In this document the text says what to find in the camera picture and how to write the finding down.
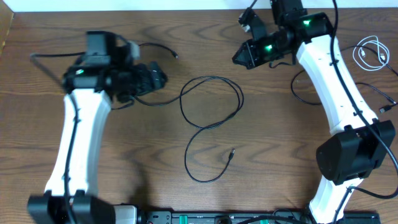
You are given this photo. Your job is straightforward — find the long black USB cable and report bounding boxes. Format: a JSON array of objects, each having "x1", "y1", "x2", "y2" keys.
[{"x1": 111, "y1": 42, "x2": 245, "y2": 184}]

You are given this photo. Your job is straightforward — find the white USB cable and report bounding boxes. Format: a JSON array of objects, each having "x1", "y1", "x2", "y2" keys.
[{"x1": 352, "y1": 35, "x2": 391, "y2": 72}]

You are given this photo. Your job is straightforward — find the short black USB cable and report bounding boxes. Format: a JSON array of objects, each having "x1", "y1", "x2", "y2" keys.
[{"x1": 290, "y1": 45, "x2": 398, "y2": 114}]

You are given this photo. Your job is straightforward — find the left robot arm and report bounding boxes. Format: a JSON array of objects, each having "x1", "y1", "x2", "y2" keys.
[{"x1": 27, "y1": 31, "x2": 167, "y2": 223}]

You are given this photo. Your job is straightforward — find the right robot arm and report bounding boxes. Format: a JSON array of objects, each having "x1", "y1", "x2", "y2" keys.
[{"x1": 232, "y1": 1, "x2": 396, "y2": 223}]

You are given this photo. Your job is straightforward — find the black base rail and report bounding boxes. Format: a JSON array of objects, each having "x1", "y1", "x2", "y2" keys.
[{"x1": 136, "y1": 209, "x2": 381, "y2": 224}]

